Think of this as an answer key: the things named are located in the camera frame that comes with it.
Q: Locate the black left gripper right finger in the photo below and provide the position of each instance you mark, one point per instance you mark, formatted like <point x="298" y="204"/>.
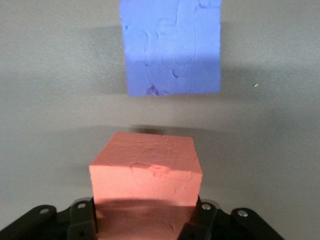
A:
<point x="200" y="220"/>

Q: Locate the orange foam block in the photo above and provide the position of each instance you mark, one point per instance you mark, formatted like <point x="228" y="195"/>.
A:
<point x="147" y="185"/>

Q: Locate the purple foam block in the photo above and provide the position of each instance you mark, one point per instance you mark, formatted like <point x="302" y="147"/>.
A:
<point x="172" y="47"/>

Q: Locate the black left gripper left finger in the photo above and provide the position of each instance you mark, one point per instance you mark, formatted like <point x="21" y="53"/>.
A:
<point x="82" y="220"/>

